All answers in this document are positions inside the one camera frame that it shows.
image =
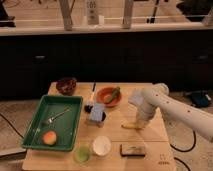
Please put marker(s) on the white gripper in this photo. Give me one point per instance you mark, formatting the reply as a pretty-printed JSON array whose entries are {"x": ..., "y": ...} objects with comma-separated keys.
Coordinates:
[{"x": 144, "y": 114}]

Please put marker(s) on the yellow banana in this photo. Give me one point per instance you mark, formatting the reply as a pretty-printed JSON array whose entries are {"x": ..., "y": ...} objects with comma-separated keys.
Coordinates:
[{"x": 131, "y": 125}]

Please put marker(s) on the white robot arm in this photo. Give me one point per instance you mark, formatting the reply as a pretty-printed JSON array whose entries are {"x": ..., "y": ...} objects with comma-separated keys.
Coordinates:
[{"x": 156, "y": 96}]

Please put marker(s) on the blue folded cloth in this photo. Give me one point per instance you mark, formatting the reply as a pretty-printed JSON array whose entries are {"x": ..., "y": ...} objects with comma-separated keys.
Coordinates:
[{"x": 136, "y": 98}]

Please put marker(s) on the green cucumber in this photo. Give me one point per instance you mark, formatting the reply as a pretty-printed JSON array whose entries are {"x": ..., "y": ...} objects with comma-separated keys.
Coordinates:
[{"x": 114, "y": 94}]

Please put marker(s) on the white cup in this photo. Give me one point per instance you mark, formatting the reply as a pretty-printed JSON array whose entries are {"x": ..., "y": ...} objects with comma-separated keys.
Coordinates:
[{"x": 101, "y": 145}]

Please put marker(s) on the orange bowl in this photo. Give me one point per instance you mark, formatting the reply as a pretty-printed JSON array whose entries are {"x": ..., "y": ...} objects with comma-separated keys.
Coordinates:
[{"x": 104, "y": 93}]

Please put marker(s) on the black dish brush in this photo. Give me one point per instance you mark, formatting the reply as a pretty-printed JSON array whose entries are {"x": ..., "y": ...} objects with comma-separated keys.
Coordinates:
[{"x": 89, "y": 104}]

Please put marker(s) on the dark teal object on floor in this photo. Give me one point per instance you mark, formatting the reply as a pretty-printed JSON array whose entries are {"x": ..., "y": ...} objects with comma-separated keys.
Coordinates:
[{"x": 200, "y": 99}]

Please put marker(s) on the green cup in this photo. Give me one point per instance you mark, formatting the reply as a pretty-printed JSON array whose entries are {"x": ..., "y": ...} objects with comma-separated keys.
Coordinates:
[{"x": 82, "y": 154}]

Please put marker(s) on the metal fork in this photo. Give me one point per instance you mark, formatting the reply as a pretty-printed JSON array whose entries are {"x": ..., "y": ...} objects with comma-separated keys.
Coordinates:
[{"x": 51, "y": 119}]

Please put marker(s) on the green plastic tray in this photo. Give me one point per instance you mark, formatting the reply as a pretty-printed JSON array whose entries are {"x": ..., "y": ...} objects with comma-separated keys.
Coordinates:
[{"x": 65, "y": 126}]

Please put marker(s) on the dark brown bowl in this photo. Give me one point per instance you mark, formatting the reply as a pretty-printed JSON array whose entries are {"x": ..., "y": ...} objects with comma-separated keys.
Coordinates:
[{"x": 66, "y": 86}]

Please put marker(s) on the peach fruit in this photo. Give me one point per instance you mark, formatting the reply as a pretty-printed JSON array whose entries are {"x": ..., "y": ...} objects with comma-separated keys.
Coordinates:
[{"x": 49, "y": 138}]

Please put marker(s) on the white remote device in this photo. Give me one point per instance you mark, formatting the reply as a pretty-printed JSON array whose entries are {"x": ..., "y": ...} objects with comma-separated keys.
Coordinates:
[{"x": 92, "y": 12}]

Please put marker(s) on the black cabinet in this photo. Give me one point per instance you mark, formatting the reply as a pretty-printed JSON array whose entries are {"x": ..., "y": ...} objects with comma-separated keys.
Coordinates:
[{"x": 30, "y": 63}]

